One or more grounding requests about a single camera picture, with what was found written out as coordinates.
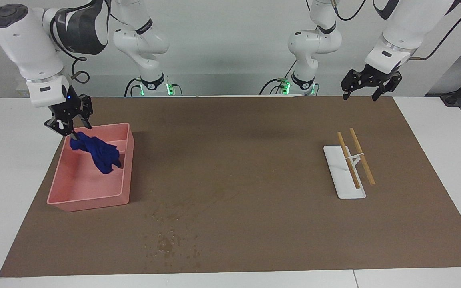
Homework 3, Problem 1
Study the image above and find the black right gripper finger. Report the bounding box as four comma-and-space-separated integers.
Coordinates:
44, 118, 80, 140
79, 105, 94, 128

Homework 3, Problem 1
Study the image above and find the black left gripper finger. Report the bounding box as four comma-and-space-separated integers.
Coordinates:
341, 72, 360, 100
372, 76, 402, 101

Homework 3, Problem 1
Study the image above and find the blue cloth towel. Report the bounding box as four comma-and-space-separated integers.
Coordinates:
70, 132, 122, 174

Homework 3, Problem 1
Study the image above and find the pink plastic bin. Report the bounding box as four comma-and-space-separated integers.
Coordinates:
47, 123, 135, 212

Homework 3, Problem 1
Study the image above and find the short darker wooden rod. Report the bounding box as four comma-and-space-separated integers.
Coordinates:
337, 132, 361, 190

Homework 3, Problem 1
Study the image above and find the long light wooden rod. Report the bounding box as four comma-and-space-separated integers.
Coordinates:
349, 128, 376, 186

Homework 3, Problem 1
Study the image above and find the white rack base tray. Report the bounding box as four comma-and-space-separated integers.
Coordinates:
323, 145, 366, 200

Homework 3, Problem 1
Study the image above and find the brown table mat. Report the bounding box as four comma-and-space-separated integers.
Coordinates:
0, 96, 461, 278

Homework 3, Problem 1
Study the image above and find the black base cable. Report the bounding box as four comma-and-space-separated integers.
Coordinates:
259, 60, 297, 96
124, 77, 143, 97

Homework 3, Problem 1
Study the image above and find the white wire rack support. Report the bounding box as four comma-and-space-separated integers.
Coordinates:
349, 152, 365, 170

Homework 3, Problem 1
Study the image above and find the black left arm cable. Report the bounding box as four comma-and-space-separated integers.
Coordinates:
333, 0, 461, 61

